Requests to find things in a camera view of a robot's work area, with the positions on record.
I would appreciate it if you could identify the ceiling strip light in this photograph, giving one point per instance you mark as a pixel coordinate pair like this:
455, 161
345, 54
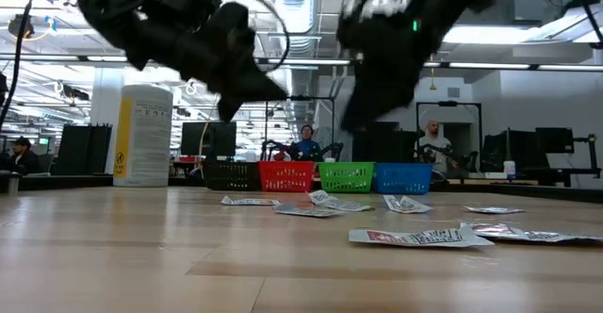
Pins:
106, 59
320, 61
490, 65

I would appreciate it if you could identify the ceiling panel light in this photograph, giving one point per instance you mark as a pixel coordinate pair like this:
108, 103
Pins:
490, 35

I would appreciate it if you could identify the black plastic basket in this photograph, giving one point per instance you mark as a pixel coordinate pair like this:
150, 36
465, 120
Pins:
231, 176

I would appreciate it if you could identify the blue plastic basket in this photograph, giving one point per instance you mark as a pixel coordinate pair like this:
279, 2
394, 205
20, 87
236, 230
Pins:
401, 178

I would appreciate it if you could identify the silver ventilation duct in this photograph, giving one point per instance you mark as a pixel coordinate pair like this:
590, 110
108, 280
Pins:
301, 21

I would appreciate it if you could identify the white bottle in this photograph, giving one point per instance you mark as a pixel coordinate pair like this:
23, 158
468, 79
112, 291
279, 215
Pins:
510, 169

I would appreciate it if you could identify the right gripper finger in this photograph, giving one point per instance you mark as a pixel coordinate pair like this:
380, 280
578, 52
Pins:
365, 101
400, 91

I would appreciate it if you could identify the white packet with dark print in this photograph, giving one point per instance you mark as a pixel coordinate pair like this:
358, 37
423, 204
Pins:
351, 206
308, 211
556, 236
492, 209

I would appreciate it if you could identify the black frame stand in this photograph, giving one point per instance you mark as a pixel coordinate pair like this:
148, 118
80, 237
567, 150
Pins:
449, 103
306, 98

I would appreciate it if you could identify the red plastic basket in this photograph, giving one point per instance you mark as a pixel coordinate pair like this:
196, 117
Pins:
286, 176

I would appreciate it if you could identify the black partition panel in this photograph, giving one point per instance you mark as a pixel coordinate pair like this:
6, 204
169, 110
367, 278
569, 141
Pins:
85, 145

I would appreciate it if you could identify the black ceiling device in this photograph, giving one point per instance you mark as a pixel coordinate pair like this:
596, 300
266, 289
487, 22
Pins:
21, 25

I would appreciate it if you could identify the yellow hanging fixture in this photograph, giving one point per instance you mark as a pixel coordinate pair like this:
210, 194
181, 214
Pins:
432, 84

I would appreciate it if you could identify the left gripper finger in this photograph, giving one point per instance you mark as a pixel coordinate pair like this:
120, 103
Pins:
266, 87
231, 108

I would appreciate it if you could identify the white wipes canister yellow label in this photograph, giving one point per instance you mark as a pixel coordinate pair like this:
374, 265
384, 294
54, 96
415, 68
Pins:
143, 136

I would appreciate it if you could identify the green plastic basket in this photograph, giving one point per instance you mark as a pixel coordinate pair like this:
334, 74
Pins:
346, 177

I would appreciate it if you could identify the person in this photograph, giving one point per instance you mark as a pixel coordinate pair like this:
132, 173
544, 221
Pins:
433, 145
307, 147
23, 159

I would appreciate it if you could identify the black computer monitor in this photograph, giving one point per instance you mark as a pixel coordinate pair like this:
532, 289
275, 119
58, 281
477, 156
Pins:
518, 150
554, 139
208, 138

